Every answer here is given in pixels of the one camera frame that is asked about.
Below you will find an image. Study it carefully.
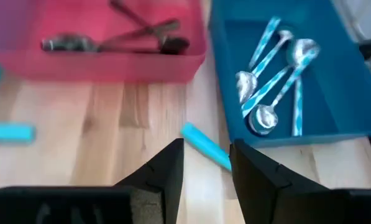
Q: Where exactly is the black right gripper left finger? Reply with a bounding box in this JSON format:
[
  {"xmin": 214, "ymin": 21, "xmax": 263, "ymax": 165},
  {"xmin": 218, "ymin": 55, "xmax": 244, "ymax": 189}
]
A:
[{"xmin": 0, "ymin": 139, "xmax": 185, "ymax": 224}]

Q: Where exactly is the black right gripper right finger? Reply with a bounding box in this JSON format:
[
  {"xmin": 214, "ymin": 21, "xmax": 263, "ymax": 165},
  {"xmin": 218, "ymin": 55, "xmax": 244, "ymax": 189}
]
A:
[{"xmin": 230, "ymin": 139, "xmax": 371, "ymax": 224}]

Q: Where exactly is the black metal spoon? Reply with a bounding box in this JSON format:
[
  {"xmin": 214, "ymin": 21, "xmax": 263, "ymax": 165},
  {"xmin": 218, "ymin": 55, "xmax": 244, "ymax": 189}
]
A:
[
  {"xmin": 98, "ymin": 45, "xmax": 163, "ymax": 54},
  {"xmin": 108, "ymin": 0, "xmax": 191, "ymax": 56},
  {"xmin": 40, "ymin": 18, "xmax": 181, "ymax": 54}
]

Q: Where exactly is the blue plastic bin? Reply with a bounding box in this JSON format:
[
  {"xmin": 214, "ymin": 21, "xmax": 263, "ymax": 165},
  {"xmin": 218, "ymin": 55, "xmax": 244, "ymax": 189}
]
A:
[{"xmin": 208, "ymin": 0, "xmax": 371, "ymax": 147}]

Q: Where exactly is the pink plastic bin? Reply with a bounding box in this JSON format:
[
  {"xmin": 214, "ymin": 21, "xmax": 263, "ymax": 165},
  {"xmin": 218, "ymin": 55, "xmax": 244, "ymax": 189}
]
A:
[{"xmin": 0, "ymin": 0, "xmax": 208, "ymax": 83}]

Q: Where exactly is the teal-handled silver spoon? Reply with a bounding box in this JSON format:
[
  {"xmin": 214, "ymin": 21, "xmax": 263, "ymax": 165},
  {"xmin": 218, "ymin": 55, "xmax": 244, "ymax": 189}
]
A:
[
  {"xmin": 180, "ymin": 121, "xmax": 233, "ymax": 172},
  {"xmin": 0, "ymin": 122, "xmax": 37, "ymax": 146}
]

